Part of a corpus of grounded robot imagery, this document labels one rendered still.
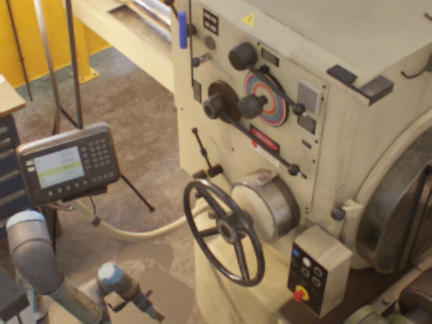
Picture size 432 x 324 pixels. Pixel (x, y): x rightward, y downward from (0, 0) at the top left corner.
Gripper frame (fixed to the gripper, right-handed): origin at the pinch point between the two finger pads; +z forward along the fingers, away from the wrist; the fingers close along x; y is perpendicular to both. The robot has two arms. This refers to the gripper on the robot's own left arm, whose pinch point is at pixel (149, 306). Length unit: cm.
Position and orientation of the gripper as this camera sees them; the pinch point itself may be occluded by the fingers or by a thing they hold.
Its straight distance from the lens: 255.0
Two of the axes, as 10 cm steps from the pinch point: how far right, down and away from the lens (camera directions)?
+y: 6.9, -7.0, 1.7
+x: -6.1, -4.4, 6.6
